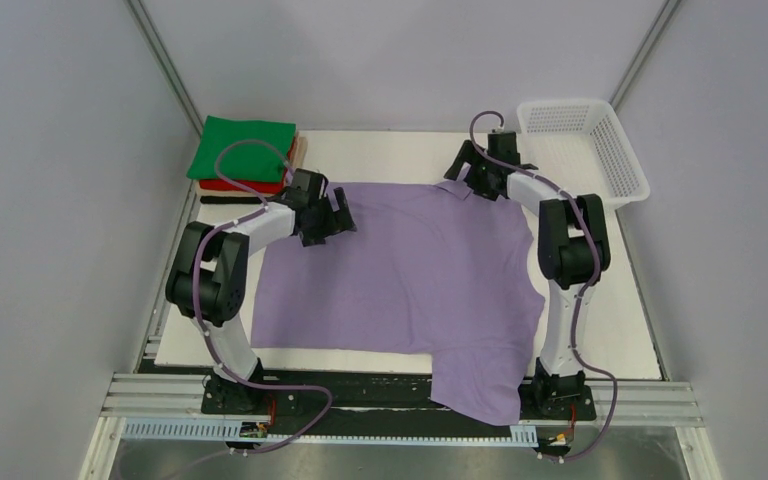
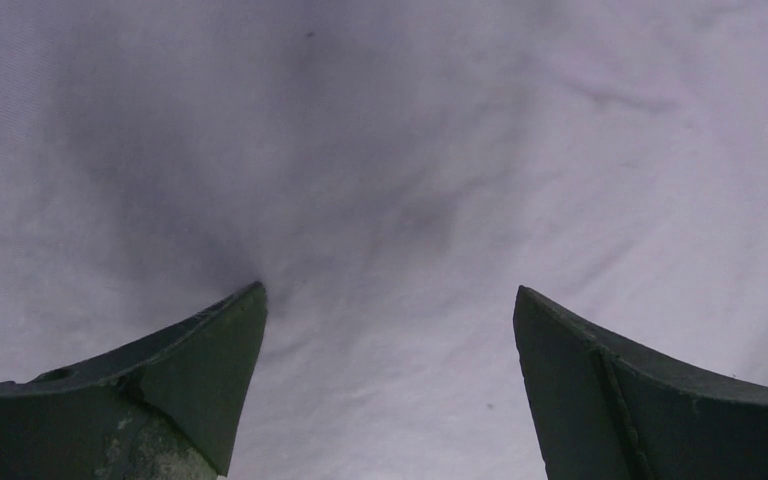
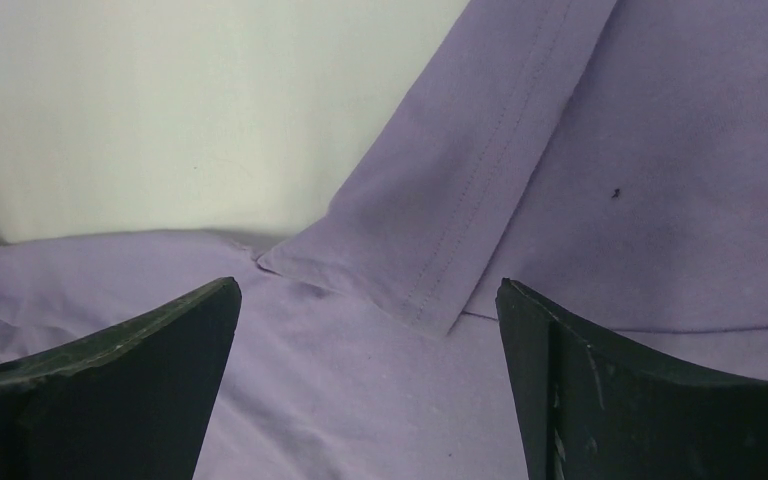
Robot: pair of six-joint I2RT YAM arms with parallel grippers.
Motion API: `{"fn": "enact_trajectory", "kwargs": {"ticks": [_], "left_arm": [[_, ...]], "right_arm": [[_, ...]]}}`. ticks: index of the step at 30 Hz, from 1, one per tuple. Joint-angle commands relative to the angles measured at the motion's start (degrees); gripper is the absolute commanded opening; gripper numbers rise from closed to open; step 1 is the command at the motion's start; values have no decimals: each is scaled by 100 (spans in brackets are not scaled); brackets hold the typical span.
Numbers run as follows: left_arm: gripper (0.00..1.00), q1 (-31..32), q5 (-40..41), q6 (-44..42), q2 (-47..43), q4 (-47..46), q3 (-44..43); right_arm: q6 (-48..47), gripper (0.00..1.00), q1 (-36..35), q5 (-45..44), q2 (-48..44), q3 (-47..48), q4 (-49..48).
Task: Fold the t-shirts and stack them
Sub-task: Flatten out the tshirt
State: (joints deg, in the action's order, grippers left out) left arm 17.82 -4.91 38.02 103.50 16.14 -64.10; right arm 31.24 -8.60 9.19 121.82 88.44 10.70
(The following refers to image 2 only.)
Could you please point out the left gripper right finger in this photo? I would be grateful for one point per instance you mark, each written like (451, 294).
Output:
(606, 407)

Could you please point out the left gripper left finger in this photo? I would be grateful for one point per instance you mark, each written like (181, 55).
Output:
(165, 406)

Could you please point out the lavender t shirt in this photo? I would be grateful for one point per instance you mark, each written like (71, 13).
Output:
(392, 171)

